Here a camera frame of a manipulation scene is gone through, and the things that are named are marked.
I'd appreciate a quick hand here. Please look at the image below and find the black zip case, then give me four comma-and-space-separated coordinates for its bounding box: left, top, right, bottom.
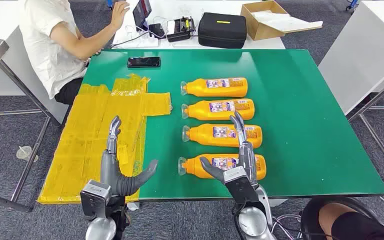
197, 12, 248, 50

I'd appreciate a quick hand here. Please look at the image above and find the dark tablet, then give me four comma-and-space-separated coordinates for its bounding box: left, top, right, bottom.
132, 0, 153, 31

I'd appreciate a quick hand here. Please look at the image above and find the brown cardboard box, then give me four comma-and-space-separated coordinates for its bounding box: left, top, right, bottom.
240, 0, 312, 42

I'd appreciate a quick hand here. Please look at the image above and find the yellow taped cardboard mat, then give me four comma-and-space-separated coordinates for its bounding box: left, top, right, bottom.
37, 73, 173, 205

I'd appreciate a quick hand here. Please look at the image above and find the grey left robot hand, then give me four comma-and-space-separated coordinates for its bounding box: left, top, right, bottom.
99, 115, 159, 197

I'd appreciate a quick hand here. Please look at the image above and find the white power strip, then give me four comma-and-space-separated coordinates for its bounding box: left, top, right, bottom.
112, 34, 160, 49

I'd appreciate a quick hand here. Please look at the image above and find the black power adapter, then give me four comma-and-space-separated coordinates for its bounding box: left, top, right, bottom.
148, 23, 167, 40

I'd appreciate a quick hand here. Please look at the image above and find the orange detergent bottle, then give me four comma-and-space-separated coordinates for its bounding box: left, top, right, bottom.
178, 153, 267, 181
181, 98, 256, 121
180, 77, 249, 98
182, 123, 263, 149

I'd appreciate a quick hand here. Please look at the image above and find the white sheet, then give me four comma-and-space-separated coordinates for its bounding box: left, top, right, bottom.
251, 10, 324, 33

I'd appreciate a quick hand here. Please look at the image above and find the chrome chair base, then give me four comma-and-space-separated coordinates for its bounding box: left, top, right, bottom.
271, 213, 304, 240

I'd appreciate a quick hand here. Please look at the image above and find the black smartphone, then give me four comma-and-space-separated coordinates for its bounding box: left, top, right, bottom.
127, 56, 162, 69

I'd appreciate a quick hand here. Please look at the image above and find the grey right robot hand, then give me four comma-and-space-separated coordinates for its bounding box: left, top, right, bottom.
199, 110, 260, 188

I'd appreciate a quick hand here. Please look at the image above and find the clear plastic cup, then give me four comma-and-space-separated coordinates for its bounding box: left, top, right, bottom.
16, 145, 40, 163

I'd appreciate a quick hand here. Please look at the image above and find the black label printer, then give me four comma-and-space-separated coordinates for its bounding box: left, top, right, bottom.
166, 15, 197, 43

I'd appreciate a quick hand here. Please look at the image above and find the black chair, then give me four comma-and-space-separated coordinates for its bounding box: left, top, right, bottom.
300, 196, 384, 240

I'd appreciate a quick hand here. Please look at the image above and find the person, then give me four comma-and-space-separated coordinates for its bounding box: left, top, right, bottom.
18, 0, 132, 106
317, 202, 384, 240

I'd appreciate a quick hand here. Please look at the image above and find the black power cable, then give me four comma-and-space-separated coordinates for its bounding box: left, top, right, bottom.
110, 30, 150, 49

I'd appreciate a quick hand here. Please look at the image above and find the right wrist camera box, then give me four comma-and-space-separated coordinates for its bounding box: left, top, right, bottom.
223, 166, 260, 205

